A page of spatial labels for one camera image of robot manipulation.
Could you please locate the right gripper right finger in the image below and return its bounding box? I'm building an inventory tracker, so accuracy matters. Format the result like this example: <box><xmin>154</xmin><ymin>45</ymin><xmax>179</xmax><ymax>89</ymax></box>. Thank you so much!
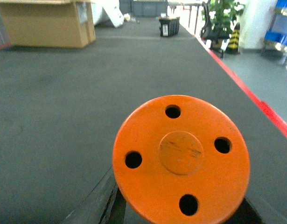
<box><xmin>234</xmin><ymin>198</ymin><xmax>264</xmax><ymax>224</ymax></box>

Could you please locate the black crate with label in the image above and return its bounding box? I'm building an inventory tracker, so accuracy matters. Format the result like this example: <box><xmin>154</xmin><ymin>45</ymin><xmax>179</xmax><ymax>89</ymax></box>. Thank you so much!
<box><xmin>159</xmin><ymin>16</ymin><xmax>180</xmax><ymax>37</ymax></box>

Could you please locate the black office chair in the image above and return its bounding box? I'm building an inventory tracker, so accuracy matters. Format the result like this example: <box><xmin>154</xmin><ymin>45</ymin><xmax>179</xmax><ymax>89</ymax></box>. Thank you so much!
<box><xmin>200</xmin><ymin>1</ymin><xmax>230</xmax><ymax>59</ymax></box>

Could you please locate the green potted plant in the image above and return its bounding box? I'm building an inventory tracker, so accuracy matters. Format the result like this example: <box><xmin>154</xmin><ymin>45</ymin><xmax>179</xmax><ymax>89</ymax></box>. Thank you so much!
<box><xmin>210</xmin><ymin>0</ymin><xmax>245</xmax><ymax>36</ymax></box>

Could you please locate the blue bin on far shelf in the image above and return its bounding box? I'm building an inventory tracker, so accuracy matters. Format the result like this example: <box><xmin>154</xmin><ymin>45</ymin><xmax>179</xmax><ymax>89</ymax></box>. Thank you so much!
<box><xmin>264</xmin><ymin>0</ymin><xmax>287</xmax><ymax>46</ymax></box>

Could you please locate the red conveyor side rail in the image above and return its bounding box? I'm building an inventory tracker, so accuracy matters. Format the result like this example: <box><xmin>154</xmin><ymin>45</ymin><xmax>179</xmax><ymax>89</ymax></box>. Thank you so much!
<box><xmin>193</xmin><ymin>36</ymin><xmax>287</xmax><ymax>139</ymax></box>
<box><xmin>0</xmin><ymin>43</ymin><xmax>12</xmax><ymax>49</ymax></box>

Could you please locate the red conveyor side rail right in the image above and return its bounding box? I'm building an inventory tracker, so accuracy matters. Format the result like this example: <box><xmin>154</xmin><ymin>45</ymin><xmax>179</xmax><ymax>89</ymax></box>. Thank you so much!
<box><xmin>193</xmin><ymin>36</ymin><xmax>287</xmax><ymax>139</ymax></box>

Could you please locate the large cardboard box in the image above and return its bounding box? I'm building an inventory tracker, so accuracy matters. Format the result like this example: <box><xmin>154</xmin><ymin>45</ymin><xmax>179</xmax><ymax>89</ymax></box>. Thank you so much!
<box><xmin>0</xmin><ymin>0</ymin><xmax>96</xmax><ymax>49</ymax></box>

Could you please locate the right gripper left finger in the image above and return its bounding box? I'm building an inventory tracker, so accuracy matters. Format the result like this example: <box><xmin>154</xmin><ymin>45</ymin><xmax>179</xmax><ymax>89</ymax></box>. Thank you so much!
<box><xmin>61</xmin><ymin>167</ymin><xmax>126</xmax><ymax>224</ymax></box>

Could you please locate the red conveyor side rail left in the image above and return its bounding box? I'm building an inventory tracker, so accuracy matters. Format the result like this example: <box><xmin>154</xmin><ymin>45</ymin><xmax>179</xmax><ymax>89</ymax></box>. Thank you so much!
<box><xmin>0</xmin><ymin>43</ymin><xmax>12</xmax><ymax>49</ymax></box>

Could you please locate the orange cylinder cap 4680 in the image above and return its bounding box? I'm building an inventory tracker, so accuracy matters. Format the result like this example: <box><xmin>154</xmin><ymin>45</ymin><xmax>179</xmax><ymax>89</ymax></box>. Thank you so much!
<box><xmin>112</xmin><ymin>95</ymin><xmax>250</xmax><ymax>224</ymax></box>

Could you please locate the yellow black striped cone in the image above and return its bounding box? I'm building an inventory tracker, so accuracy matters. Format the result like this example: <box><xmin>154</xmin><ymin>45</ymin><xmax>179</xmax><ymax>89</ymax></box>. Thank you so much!
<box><xmin>225</xmin><ymin>22</ymin><xmax>240</xmax><ymax>55</ymax></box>

